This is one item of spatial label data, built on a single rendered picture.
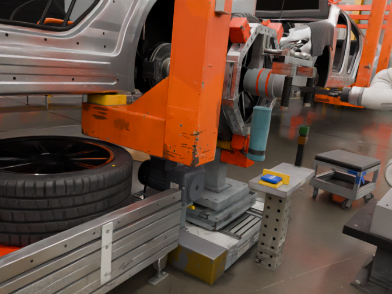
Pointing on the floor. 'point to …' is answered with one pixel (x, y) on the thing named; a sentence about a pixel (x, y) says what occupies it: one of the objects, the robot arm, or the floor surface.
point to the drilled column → (273, 231)
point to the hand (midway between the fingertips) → (308, 90)
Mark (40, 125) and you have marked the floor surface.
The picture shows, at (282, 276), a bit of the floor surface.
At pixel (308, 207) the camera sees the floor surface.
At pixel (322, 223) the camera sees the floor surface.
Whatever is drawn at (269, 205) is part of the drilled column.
